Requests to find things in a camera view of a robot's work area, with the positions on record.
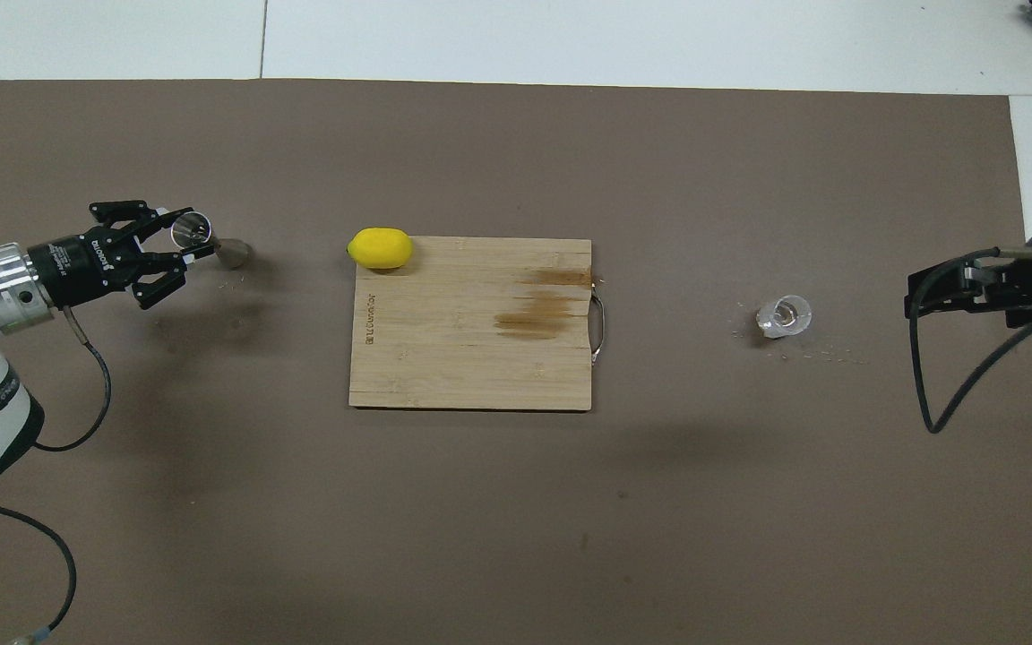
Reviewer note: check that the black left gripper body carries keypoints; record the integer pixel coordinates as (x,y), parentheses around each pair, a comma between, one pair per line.
(90,264)

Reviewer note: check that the steel jigger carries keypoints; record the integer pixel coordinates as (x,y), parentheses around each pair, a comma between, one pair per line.
(234,254)

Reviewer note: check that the small clear glass cup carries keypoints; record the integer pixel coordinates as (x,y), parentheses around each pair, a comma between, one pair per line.
(785,318)

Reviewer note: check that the yellow lemon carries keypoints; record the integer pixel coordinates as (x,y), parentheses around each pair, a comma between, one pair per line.
(380,249)

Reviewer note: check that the wooden cutting board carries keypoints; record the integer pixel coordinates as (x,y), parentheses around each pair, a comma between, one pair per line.
(462,349)

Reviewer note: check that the brown table mat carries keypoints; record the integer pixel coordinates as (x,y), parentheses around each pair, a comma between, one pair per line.
(480,537)

